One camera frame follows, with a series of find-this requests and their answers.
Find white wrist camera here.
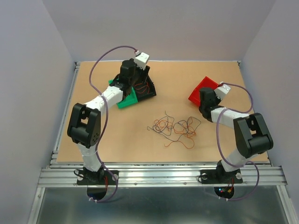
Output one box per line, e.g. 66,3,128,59
134,51,150,70
214,84,231,100

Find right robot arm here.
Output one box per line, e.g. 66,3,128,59
198,83,274,184

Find aluminium rail frame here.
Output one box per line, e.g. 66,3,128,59
25,61,299,224

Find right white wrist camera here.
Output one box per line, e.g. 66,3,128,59
214,84,231,100

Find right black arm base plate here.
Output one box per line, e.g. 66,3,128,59
197,169,243,184

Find red plastic bin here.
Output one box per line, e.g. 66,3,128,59
188,76,220,107

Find green plastic bin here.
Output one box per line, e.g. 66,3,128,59
117,87,138,109

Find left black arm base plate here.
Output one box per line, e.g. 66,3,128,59
74,168,119,186

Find blue thin wire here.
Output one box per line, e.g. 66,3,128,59
147,110,202,143

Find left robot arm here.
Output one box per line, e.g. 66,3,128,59
67,56,150,184

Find black plastic bin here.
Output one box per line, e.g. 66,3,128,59
133,76,157,102

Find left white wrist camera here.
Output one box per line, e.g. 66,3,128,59
134,51,150,70

